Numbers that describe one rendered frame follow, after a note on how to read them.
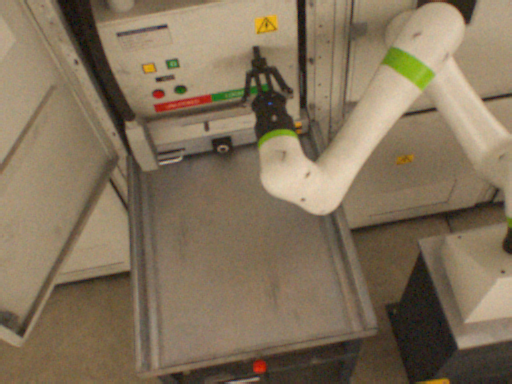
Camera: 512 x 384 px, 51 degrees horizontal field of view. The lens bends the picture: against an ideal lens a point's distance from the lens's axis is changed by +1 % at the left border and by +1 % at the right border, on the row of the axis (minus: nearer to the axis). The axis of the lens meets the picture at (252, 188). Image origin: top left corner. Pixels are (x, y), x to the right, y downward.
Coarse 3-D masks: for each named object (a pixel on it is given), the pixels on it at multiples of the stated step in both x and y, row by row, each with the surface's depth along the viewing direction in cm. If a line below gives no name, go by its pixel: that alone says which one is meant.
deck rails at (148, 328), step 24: (312, 144) 165; (144, 192) 162; (144, 216) 158; (336, 216) 145; (144, 240) 153; (336, 240) 148; (144, 264) 149; (336, 264) 144; (144, 288) 146; (144, 312) 142; (360, 312) 136; (144, 336) 137; (144, 360) 133
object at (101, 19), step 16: (96, 0) 127; (144, 0) 125; (160, 0) 125; (176, 0) 124; (192, 0) 124; (208, 0) 123; (224, 0) 122; (96, 16) 124; (112, 16) 123; (128, 16) 122; (144, 16) 122
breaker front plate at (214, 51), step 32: (256, 0) 123; (288, 0) 124; (192, 32) 128; (224, 32) 130; (288, 32) 133; (128, 64) 133; (160, 64) 135; (192, 64) 137; (224, 64) 138; (288, 64) 142; (128, 96) 143; (192, 96) 146; (192, 128) 158; (224, 128) 160
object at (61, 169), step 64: (0, 0) 113; (0, 64) 117; (64, 64) 134; (0, 128) 121; (64, 128) 144; (0, 192) 122; (64, 192) 150; (0, 256) 130; (64, 256) 154; (0, 320) 135
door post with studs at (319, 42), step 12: (312, 0) 131; (324, 0) 131; (312, 12) 134; (324, 12) 135; (312, 24) 138; (324, 24) 138; (312, 36) 141; (324, 36) 141; (312, 48) 145; (324, 48) 145; (312, 60) 148; (324, 60) 149; (312, 72) 153; (324, 72) 153; (312, 84) 157; (324, 84) 157; (312, 96) 161; (324, 96) 161; (312, 108) 163; (324, 108) 166; (324, 120) 171; (324, 132) 177
